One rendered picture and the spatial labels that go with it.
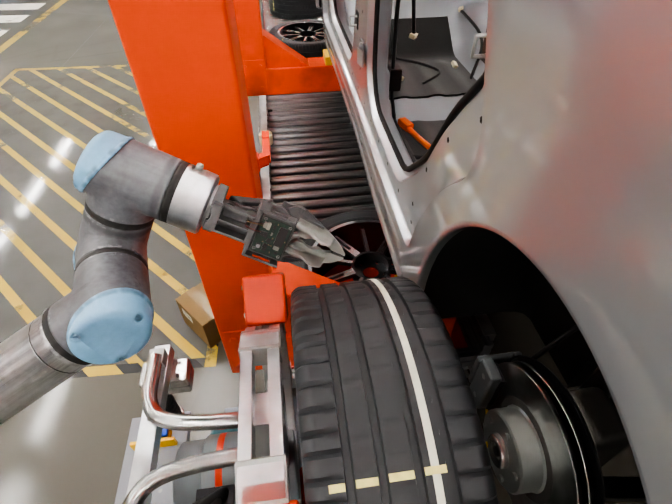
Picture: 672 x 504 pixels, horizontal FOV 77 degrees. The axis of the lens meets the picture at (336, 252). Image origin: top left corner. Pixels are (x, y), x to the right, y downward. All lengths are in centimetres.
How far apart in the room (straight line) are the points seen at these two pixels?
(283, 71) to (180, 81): 208
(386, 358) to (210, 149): 48
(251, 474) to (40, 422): 166
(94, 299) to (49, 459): 157
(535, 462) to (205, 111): 83
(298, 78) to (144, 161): 229
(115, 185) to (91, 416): 159
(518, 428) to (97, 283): 73
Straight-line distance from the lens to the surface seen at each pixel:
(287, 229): 58
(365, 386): 59
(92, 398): 215
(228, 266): 100
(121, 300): 56
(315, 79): 285
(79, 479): 201
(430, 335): 64
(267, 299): 78
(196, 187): 59
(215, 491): 75
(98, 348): 58
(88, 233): 67
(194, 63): 75
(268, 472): 61
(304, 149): 280
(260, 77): 283
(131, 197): 61
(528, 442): 90
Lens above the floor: 169
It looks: 45 degrees down
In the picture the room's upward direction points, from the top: straight up
